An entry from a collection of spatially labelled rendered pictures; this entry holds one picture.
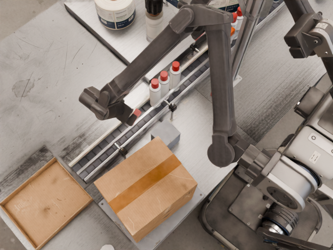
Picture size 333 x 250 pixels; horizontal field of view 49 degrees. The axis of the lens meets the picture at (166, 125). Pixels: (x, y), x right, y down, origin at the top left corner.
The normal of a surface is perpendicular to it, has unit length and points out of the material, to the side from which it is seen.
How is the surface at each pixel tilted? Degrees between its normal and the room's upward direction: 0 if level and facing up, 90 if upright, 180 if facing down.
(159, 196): 0
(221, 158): 50
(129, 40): 0
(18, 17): 0
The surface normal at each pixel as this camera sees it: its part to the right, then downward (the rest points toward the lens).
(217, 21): -0.48, 0.29
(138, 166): 0.01, -0.39
